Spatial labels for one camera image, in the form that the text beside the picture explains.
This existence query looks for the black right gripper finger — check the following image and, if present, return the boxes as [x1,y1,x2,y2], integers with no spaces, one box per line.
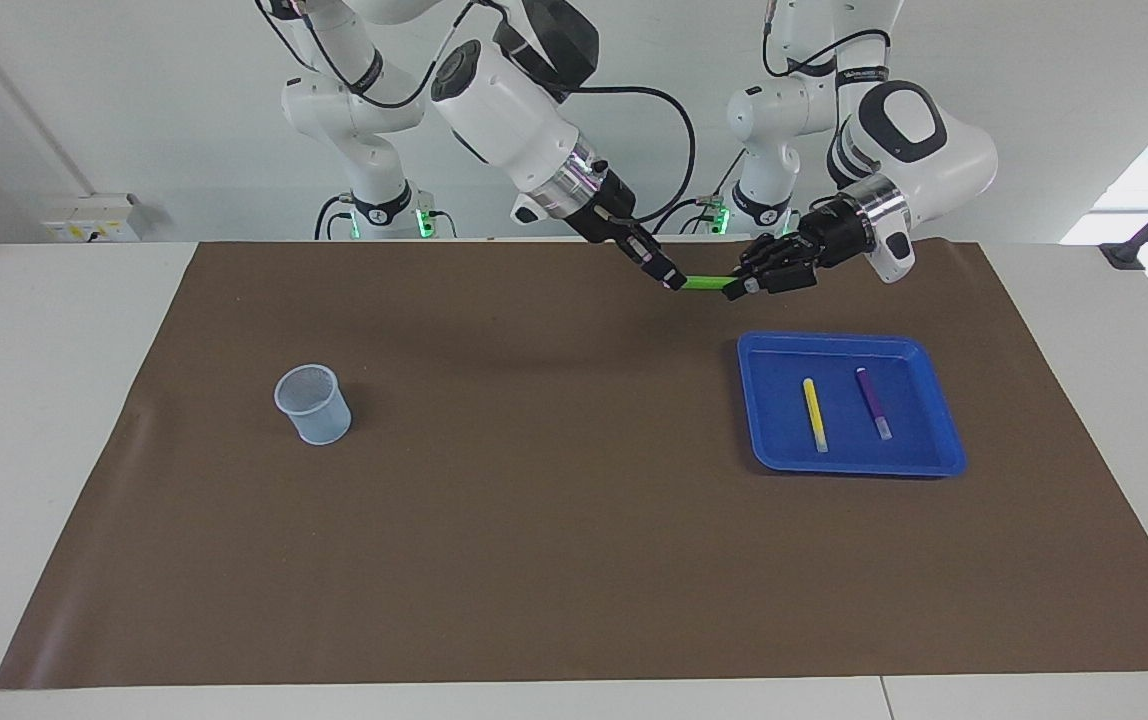
[631,218,688,291]
[617,235,677,293]

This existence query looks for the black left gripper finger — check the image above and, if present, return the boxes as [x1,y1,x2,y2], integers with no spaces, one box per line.
[722,260,817,301]
[734,232,807,279]

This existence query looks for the yellow marker pen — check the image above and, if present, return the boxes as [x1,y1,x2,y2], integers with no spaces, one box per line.
[802,377,830,454]

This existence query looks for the purple marker pen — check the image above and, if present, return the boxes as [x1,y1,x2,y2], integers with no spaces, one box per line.
[855,367,893,441]

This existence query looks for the blue plastic tray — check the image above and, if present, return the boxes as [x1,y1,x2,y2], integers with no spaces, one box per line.
[737,331,968,478]

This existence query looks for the brown table mat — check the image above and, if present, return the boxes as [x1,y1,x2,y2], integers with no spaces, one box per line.
[0,240,1148,691]

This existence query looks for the pale blue pen cup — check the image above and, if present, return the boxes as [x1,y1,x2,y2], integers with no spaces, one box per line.
[274,364,353,446]

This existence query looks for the black arm base cable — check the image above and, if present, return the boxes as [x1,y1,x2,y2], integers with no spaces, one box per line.
[652,150,747,237]
[314,193,357,241]

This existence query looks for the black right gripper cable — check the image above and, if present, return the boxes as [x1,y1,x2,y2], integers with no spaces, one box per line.
[574,85,697,223]

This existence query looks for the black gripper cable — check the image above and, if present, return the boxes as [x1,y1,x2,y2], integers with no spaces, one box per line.
[574,85,697,223]
[760,0,895,81]

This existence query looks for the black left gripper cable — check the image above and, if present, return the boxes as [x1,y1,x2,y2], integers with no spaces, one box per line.
[760,0,895,81]

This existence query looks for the white wall socket box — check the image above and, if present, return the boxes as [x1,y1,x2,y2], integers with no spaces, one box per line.
[42,195,141,243]

